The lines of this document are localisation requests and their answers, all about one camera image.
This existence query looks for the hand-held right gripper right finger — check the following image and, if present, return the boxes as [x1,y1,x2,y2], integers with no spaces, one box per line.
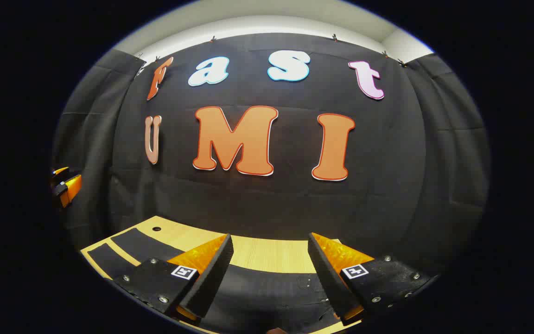
[307,232,433,324]

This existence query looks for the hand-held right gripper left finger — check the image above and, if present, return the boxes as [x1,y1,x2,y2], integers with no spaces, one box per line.
[112,233,235,323]

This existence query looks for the dark grey jeans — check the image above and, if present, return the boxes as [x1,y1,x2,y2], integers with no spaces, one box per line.
[86,227,358,334]

